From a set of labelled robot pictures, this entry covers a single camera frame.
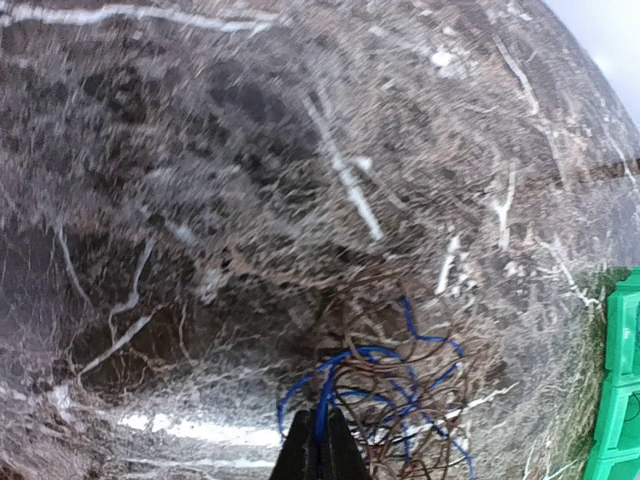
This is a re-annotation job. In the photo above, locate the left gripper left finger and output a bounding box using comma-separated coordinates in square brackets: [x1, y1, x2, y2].
[269, 409, 319, 480]

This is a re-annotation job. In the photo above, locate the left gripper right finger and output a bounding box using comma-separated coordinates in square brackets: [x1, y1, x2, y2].
[322, 409, 371, 480]

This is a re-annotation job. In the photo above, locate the dark blue cable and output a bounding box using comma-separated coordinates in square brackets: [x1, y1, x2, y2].
[277, 297, 479, 480]

